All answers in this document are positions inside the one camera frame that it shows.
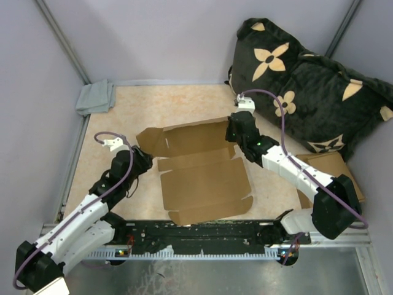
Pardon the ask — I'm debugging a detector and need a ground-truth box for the brown cardboard box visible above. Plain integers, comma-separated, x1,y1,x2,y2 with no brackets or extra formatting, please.
136,117,254,226

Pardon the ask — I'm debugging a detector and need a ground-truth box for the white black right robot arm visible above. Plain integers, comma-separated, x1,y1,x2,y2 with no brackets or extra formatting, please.
225,111,362,243

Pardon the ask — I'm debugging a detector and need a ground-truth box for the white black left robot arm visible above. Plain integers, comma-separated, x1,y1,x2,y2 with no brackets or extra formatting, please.
13,146,153,292

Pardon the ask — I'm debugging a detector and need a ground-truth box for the large folded cardboard box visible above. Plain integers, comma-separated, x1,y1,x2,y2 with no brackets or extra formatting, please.
293,153,365,210

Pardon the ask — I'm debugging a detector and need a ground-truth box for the small folded cardboard box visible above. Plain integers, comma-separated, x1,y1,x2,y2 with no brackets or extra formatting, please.
307,152,365,202

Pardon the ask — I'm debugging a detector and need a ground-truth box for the grey folded cloth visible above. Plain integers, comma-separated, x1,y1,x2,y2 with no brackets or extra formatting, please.
76,79,115,116

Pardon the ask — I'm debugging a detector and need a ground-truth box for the black floral plush pillow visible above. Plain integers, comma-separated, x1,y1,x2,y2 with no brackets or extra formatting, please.
228,18,392,159

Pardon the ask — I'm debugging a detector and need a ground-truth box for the white sheet corner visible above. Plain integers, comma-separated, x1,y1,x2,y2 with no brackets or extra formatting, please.
33,277,70,295

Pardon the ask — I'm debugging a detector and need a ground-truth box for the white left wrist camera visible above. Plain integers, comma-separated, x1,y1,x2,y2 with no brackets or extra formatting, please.
95,137,130,153

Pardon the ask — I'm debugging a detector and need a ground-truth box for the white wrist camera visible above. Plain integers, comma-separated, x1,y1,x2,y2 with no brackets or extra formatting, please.
95,137,130,153
235,94,255,114

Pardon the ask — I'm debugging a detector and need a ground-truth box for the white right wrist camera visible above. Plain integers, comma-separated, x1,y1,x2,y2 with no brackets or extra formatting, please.
235,94,255,114

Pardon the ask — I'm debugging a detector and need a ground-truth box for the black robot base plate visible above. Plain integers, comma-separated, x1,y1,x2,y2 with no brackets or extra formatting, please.
105,219,311,266

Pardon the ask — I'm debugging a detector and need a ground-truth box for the white perforated cable duct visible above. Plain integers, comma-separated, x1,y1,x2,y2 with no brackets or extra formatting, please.
85,247,282,261

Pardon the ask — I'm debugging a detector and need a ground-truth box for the aluminium rail frame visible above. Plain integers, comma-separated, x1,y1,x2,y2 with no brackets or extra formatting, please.
36,222,374,250

